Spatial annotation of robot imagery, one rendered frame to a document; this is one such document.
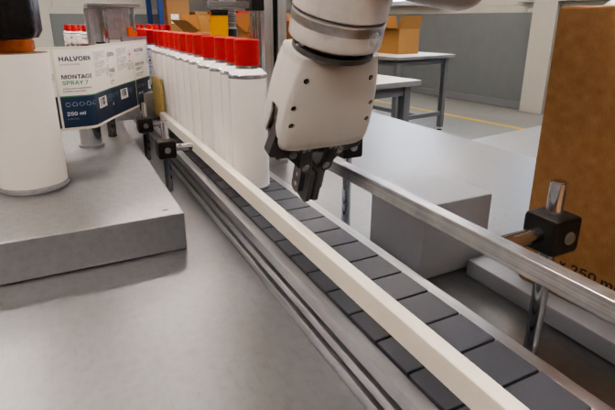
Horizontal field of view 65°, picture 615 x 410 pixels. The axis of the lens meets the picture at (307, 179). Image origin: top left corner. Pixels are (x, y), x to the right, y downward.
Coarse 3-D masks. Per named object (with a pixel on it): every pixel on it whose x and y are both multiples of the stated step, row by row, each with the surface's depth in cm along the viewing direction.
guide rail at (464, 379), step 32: (256, 192) 57; (288, 224) 48; (320, 256) 43; (352, 288) 38; (384, 320) 35; (416, 320) 33; (416, 352) 32; (448, 352) 30; (448, 384) 29; (480, 384) 27
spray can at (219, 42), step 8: (216, 40) 71; (224, 40) 70; (216, 48) 71; (224, 48) 71; (216, 56) 72; (224, 56) 71; (216, 64) 72; (224, 64) 71; (216, 72) 71; (216, 80) 72; (216, 88) 72; (216, 96) 72; (216, 104) 73; (216, 112) 73; (216, 120) 74; (216, 128) 74; (216, 136) 75; (216, 144) 75; (216, 152) 76; (224, 160) 75
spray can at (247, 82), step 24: (240, 48) 62; (240, 72) 62; (264, 72) 64; (240, 96) 63; (264, 96) 64; (240, 120) 64; (240, 144) 65; (264, 144) 66; (240, 168) 66; (264, 168) 67
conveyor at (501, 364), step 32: (192, 160) 83; (224, 192) 68; (288, 192) 67; (256, 224) 57; (320, 224) 57; (288, 256) 49; (352, 256) 49; (320, 288) 44; (384, 288) 43; (416, 288) 43; (352, 320) 39; (448, 320) 39; (384, 352) 35; (480, 352) 35; (512, 352) 35; (416, 384) 32; (512, 384) 32; (544, 384) 32
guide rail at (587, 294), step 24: (336, 168) 52; (360, 168) 50; (384, 192) 45; (408, 192) 43; (432, 216) 39; (456, 216) 38; (480, 240) 35; (504, 240) 34; (504, 264) 33; (528, 264) 31; (552, 264) 30; (552, 288) 30; (576, 288) 28; (600, 288) 28; (600, 312) 27
